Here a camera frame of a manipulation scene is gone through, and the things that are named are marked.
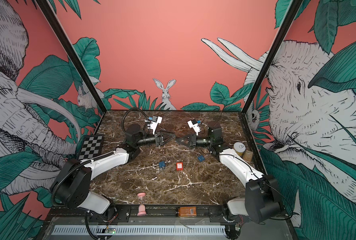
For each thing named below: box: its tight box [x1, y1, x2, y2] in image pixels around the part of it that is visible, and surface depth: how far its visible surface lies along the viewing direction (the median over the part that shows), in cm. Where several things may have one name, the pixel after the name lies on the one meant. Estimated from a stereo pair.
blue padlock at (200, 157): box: [197, 153, 206, 162], surface depth 96 cm
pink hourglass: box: [137, 192, 147, 216], surface depth 76 cm
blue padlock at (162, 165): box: [159, 161, 166, 170], surface depth 92 cm
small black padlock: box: [175, 138, 182, 145], surface depth 73 cm
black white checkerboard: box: [78, 134, 104, 161], surface depth 97 cm
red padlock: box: [176, 162, 184, 171], surface depth 92 cm
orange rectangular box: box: [178, 206, 197, 217], surface depth 73 cm
